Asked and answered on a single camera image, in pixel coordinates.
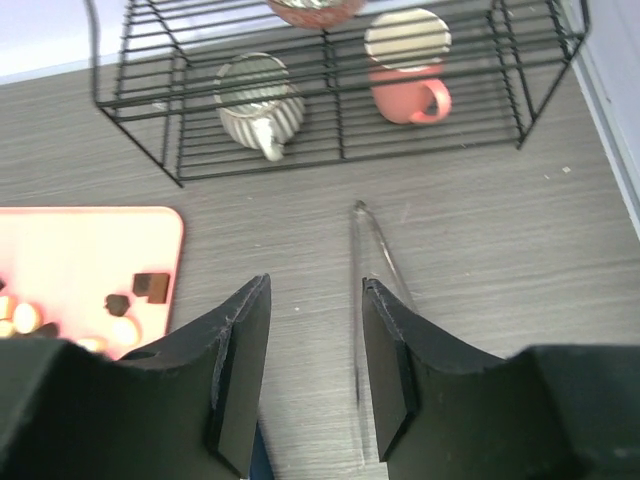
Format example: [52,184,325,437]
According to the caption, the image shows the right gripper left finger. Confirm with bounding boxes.
[1,274,271,479]

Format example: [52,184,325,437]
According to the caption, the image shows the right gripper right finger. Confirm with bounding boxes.
[362,279,639,479]

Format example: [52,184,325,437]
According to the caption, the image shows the dark blue box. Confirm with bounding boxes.
[249,423,275,480]

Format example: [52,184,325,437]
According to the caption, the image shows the white chocolate piece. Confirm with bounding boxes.
[111,317,141,347]

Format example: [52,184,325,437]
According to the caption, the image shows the pink plastic tray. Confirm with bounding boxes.
[1,206,184,359]

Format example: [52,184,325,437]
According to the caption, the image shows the metal tongs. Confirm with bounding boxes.
[349,200,417,466]

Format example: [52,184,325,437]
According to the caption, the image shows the dark round chocolate piece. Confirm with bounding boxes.
[30,322,60,338]

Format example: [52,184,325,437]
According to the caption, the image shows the striped grey mug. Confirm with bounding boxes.
[213,52,306,162]

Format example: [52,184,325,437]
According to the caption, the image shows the pink mug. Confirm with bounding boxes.
[364,8,453,124]

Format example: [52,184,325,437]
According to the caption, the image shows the patterned ceramic bowl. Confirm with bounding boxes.
[266,0,367,30]

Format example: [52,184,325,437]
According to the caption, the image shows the black wire rack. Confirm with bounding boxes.
[85,1,591,185]

